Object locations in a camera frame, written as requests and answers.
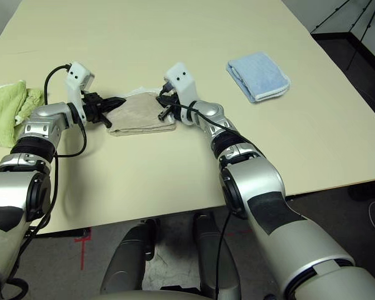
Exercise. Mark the beige robot torso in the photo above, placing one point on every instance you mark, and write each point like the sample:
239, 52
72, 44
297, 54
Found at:
143, 296

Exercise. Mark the beige towel white trim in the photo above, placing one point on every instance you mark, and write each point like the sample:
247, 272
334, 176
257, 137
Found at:
140, 115

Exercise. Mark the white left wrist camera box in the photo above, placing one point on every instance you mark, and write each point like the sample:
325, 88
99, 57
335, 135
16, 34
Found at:
78, 76

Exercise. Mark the grey robot left leg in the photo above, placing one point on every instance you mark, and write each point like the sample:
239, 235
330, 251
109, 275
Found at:
128, 259

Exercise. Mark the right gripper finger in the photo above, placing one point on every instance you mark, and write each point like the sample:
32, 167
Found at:
165, 102
170, 96

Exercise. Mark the light green towel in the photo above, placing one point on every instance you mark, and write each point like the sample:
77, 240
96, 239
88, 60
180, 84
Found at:
3, 109

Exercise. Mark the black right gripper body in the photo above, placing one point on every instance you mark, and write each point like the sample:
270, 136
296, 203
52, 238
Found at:
168, 112

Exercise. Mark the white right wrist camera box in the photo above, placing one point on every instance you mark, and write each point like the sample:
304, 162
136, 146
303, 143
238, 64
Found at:
182, 81

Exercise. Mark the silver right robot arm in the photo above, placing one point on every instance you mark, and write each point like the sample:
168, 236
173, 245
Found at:
262, 193

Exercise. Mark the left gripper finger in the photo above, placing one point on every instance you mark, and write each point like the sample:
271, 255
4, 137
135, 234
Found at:
114, 106
114, 100

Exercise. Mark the grey robot right leg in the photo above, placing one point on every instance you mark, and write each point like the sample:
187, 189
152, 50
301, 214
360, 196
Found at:
212, 256

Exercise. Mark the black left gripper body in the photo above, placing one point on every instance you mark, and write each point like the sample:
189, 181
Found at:
92, 107

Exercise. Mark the grey robot leg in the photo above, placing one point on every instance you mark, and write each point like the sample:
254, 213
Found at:
128, 259
212, 256

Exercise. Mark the black tripod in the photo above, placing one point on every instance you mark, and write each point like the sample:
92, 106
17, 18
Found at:
334, 14

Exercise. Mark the folded light blue towel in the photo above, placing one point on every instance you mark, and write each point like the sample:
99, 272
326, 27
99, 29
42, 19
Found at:
259, 75

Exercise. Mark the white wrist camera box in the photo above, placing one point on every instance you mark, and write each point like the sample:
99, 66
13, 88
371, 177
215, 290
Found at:
182, 81
78, 76

